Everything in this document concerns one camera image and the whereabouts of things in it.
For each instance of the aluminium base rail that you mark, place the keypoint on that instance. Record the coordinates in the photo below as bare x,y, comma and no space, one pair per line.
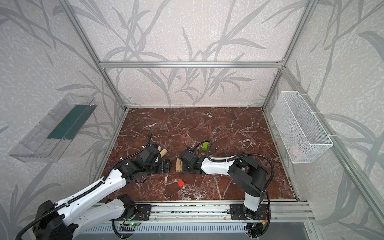
182,212

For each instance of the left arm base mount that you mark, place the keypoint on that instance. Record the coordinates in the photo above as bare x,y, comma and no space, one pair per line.
140,212

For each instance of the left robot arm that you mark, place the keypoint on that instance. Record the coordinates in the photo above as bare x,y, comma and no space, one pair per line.
51,226

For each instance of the clear plastic wall bin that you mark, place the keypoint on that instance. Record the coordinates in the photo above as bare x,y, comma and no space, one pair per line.
50,138

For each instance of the green block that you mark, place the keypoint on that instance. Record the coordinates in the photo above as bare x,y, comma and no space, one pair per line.
205,146

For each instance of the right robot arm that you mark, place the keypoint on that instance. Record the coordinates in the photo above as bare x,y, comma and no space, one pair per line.
252,172

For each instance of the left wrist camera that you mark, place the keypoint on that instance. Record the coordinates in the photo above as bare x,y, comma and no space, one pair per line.
156,147

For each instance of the white wire basket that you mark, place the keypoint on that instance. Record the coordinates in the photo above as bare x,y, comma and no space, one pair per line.
302,134

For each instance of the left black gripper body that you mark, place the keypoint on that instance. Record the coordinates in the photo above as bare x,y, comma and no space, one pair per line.
159,165

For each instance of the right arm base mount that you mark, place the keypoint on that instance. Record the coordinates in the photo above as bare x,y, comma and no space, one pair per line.
240,212

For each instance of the grooved wood block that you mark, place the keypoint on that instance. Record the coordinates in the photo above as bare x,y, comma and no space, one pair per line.
163,152

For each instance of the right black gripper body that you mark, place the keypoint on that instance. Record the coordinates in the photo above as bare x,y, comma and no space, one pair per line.
186,164

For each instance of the red block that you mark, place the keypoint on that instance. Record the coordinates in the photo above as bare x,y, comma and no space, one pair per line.
181,183

